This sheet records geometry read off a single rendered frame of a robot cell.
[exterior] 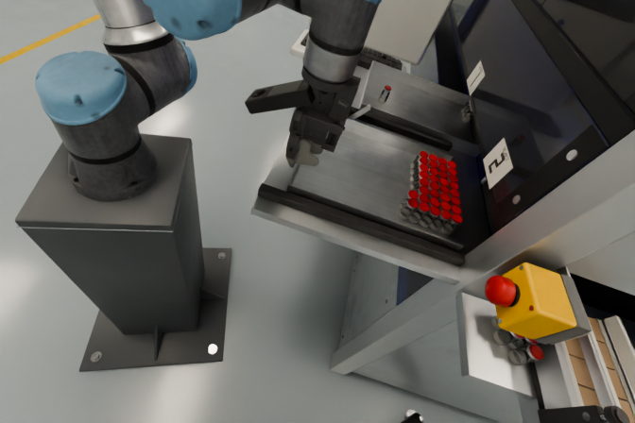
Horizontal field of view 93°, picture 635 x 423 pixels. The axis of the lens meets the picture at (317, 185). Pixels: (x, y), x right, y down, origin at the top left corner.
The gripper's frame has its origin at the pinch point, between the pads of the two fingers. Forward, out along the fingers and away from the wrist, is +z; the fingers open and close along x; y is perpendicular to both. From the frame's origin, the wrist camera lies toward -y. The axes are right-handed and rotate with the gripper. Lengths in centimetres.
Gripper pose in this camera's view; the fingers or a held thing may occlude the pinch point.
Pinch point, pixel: (289, 160)
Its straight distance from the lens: 58.5
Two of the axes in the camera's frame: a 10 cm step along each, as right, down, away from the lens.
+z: -2.4, 6.2, 7.4
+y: 9.4, 3.3, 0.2
